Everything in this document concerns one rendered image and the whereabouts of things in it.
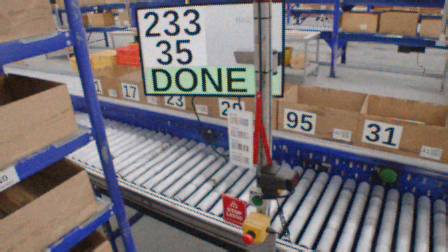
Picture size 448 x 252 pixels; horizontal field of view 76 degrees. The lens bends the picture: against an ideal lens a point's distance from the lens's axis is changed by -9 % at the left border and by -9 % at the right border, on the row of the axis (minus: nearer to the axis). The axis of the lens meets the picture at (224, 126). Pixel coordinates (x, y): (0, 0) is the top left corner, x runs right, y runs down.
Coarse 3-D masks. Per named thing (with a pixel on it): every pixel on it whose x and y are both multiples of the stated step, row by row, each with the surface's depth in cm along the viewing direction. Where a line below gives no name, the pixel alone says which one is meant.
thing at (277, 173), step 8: (264, 168) 93; (272, 168) 92; (280, 168) 92; (288, 168) 91; (256, 176) 92; (264, 176) 91; (272, 176) 89; (280, 176) 88; (288, 176) 88; (296, 176) 89; (264, 184) 91; (272, 184) 90; (280, 184) 88; (288, 184) 87; (296, 184) 89; (264, 192) 95; (272, 192) 93; (280, 192) 93
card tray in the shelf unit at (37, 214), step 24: (48, 168) 80; (72, 168) 72; (0, 192) 76; (24, 192) 76; (48, 192) 60; (72, 192) 65; (0, 216) 68; (24, 216) 56; (48, 216) 61; (72, 216) 66; (0, 240) 53; (24, 240) 57
